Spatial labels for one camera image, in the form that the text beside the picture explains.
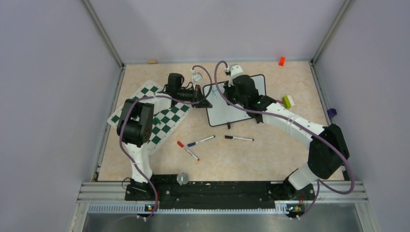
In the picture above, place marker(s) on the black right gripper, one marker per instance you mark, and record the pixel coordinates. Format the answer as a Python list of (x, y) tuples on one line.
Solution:
[(228, 89)]

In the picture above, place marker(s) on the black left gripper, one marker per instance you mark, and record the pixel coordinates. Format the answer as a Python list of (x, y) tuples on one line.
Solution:
[(197, 96)]

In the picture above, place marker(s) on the white whiteboard black frame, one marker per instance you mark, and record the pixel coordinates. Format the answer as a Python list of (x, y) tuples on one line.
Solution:
[(221, 113)]

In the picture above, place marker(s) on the black cap marker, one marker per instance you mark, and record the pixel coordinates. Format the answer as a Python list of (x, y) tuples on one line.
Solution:
[(238, 138)]

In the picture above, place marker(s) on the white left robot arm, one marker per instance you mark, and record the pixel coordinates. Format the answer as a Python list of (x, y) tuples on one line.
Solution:
[(136, 120)]

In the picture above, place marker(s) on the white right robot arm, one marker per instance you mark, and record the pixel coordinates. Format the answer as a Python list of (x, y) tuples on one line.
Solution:
[(327, 149)]

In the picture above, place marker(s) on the green white toy brick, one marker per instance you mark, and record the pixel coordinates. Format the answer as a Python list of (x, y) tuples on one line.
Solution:
[(288, 101)]

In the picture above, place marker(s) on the blue cap marker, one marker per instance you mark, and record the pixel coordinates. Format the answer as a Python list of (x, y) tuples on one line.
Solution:
[(200, 141)]

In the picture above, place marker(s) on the orange toy block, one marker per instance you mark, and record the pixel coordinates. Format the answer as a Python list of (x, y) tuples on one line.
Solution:
[(282, 61)]

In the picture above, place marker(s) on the red cap marker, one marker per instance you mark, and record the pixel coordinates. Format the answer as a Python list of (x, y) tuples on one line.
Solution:
[(186, 149)]

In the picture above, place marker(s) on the grey round knob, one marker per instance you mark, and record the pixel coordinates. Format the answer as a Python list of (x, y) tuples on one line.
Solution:
[(182, 179)]

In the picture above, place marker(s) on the purple toy block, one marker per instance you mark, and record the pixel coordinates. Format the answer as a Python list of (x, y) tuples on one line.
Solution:
[(331, 112)]

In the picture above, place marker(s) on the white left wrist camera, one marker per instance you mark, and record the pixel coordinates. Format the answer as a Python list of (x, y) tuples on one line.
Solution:
[(196, 77)]

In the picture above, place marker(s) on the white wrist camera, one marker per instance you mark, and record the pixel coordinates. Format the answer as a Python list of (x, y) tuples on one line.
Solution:
[(234, 71), (196, 77)]

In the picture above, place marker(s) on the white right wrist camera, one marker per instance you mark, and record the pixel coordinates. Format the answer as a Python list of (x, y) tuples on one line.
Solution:
[(234, 71)]

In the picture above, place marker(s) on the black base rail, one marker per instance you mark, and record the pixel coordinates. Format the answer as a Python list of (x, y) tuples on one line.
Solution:
[(215, 195)]

